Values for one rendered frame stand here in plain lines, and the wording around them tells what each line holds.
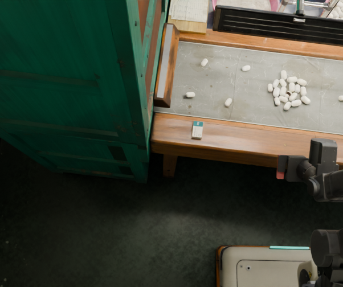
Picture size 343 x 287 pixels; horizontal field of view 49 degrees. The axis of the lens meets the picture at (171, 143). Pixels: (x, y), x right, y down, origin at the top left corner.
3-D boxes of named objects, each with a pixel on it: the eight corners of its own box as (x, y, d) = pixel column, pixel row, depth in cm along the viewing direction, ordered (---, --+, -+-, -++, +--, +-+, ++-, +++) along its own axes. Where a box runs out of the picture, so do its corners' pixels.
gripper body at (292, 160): (286, 156, 102) (295, 163, 95) (324, 157, 102) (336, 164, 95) (284, 179, 103) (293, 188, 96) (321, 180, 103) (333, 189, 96)
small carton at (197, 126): (201, 139, 135) (201, 138, 133) (191, 138, 135) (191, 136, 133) (203, 123, 136) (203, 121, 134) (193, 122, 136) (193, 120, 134)
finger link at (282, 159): (271, 148, 110) (280, 156, 101) (295, 149, 110) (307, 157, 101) (269, 171, 111) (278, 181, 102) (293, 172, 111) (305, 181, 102)
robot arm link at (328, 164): (313, 199, 84) (351, 199, 84) (318, 148, 82) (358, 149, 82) (295, 181, 96) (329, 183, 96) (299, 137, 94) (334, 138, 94)
